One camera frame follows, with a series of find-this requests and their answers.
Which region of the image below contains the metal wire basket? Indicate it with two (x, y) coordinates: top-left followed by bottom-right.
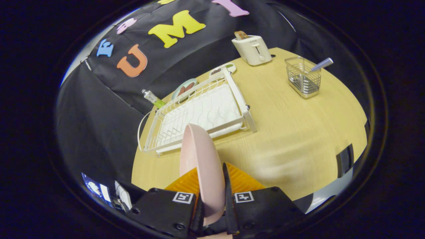
(285, 56), (322, 99)

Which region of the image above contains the clear bottle with green label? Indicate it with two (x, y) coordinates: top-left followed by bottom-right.
(142, 89), (166, 109)

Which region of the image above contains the black backdrop cloth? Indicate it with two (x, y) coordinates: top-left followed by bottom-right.
(55, 0), (369, 199)

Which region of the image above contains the pink plate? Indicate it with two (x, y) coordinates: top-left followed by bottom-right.
(179, 123), (226, 226)

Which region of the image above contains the white oval dish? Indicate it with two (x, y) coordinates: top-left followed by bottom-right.
(209, 62), (237, 77)

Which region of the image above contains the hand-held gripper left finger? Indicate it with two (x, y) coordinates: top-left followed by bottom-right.
(126, 167), (205, 239)

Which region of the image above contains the white toaster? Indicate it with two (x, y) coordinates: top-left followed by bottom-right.
(231, 35), (273, 66)

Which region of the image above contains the white dish rack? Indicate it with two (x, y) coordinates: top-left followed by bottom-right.
(137, 66), (258, 157)

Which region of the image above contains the pale green plate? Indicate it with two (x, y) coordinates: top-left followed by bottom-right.
(171, 78), (198, 101)

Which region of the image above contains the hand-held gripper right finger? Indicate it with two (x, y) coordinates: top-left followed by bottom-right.
(222, 162), (306, 239)

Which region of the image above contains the lit screen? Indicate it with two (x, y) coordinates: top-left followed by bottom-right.
(81, 173), (112, 203)

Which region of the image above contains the white spoon with striped handle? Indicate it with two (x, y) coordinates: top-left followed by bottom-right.
(310, 57), (334, 72)

